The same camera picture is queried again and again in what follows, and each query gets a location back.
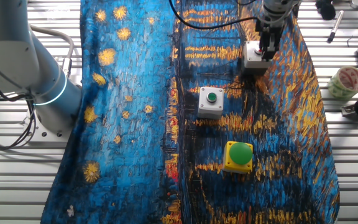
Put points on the yellow box green mushroom button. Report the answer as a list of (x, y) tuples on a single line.
[(240, 153)]

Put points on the clear tape roll red print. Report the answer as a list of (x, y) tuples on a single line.
[(332, 87)]

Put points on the starry night painted cloth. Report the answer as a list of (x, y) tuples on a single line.
[(129, 124)]

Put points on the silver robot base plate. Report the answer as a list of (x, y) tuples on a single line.
[(47, 137)]

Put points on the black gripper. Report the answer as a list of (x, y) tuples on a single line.
[(269, 31)]

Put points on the grey box small green button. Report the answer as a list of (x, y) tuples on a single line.
[(202, 93)]

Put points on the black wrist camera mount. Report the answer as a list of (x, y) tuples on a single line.
[(325, 9)]

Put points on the silver black pen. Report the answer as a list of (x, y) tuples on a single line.
[(337, 24)]

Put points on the grey box red button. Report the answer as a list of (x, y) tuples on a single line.
[(250, 60)]

